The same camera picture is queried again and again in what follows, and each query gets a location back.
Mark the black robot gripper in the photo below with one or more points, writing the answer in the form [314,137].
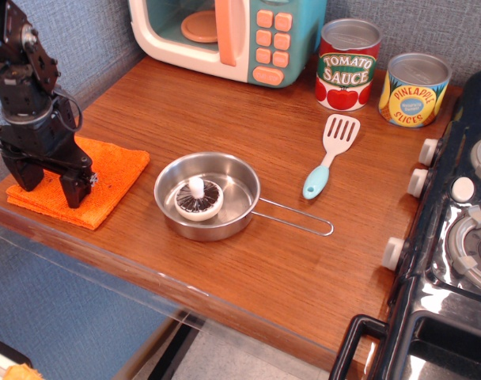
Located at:
[31,145]

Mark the orange towel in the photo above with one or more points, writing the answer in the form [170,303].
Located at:
[117,169]

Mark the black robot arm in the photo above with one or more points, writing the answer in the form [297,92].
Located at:
[28,75]

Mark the toy microwave oven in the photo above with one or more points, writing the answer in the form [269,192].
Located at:
[264,43]

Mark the toy mushroom half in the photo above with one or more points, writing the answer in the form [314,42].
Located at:
[199,200]

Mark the small steel frying pan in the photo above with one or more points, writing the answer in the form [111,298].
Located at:
[242,192]

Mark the orange plush object corner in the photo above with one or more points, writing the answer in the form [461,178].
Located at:
[22,372]

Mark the tomato sauce can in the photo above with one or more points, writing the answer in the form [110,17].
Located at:
[346,65]

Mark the white stove knob front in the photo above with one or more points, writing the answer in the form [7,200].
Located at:
[392,252]

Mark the white stove knob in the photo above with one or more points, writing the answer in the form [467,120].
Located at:
[392,252]
[427,152]
[417,182]

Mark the white stove knob middle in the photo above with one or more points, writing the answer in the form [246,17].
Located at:
[417,182]

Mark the pineapple slices can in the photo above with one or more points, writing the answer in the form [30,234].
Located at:
[414,88]

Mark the white stove knob rear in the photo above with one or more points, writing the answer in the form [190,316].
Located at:
[427,152]

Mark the black toy stove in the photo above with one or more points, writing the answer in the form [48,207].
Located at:
[433,330]

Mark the white spatula blue handle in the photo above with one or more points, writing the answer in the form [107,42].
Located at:
[339,134]

